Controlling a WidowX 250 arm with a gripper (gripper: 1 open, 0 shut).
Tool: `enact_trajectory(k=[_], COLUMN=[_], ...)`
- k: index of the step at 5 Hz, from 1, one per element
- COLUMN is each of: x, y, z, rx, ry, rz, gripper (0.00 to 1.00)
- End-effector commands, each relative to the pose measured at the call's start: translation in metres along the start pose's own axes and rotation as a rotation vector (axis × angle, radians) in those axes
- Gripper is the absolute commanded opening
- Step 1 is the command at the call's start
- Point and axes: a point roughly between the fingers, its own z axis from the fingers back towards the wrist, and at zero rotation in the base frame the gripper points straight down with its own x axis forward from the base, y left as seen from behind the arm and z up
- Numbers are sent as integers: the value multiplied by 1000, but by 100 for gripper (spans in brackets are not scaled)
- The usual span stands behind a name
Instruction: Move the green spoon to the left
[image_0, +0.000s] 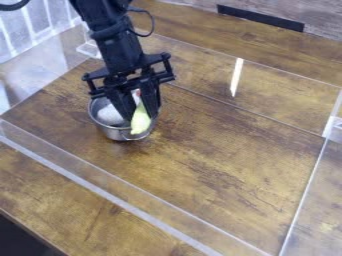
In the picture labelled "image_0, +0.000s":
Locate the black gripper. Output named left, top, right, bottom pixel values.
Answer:
left=83, top=27, right=175, bottom=121

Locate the green handled metal spoon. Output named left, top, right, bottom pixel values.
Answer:
left=131, top=89, right=151, bottom=135

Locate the small silver metal pot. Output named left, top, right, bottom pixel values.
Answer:
left=88, top=98, right=157, bottom=141

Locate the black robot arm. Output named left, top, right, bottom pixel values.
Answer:
left=70, top=0, right=175, bottom=121

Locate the white red mushroom toy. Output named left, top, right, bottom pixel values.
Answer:
left=95, top=89, right=143, bottom=127

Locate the black strip on table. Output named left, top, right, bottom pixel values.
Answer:
left=217, top=4, right=305, bottom=32

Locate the clear acrylic bracket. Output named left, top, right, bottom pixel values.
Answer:
left=76, top=23, right=102, bottom=59

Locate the clear acrylic enclosure wall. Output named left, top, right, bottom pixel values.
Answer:
left=0, top=119, right=271, bottom=256

